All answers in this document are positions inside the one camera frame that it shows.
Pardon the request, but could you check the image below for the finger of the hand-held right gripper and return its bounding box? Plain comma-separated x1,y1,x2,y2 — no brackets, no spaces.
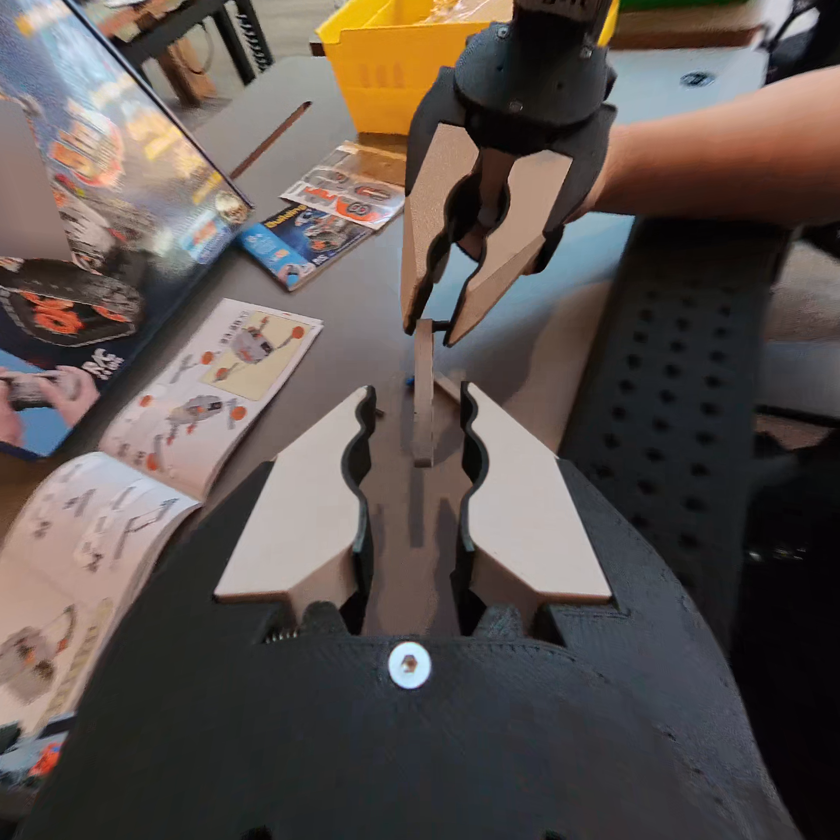
400,121,480,337
445,148,573,349

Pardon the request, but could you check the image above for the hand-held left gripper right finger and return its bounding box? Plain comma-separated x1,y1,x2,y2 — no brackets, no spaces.
455,381,614,636

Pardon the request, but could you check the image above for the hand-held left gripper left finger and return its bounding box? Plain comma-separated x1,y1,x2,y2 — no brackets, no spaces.
213,386,378,632

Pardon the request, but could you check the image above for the grey L-beam with blue pins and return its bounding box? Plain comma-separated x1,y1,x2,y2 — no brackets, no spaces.
403,371,462,403

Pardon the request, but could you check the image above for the long grey holed beam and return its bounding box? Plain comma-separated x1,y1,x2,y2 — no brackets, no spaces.
412,318,436,469

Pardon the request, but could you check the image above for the person's right forearm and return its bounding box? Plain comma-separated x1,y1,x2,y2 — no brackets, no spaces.
584,66,840,227

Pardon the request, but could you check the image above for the grey desk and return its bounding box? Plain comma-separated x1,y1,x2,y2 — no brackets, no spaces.
0,49,769,636

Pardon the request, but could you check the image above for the orange printed sticker sheet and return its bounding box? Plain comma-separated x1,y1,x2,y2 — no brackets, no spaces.
280,141,408,231

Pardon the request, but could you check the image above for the yellow plastic bin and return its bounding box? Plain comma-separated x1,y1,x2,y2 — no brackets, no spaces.
315,0,621,135

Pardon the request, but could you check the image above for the blue printed leaflet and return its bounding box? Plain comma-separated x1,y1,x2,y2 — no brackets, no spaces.
238,202,375,291

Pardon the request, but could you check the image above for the black studded pad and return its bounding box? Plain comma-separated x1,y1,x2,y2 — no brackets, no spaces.
558,217,795,644

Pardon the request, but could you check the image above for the open instruction booklet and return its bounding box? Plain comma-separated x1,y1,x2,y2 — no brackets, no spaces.
0,298,324,729

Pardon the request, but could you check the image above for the person's black clothing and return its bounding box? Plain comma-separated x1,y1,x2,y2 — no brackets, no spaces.
725,446,840,840

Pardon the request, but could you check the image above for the blue toy set box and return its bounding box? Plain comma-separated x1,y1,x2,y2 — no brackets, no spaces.
0,0,256,460

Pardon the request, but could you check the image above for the black metal table frame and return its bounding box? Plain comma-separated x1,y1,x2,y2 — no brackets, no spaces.
118,0,273,86

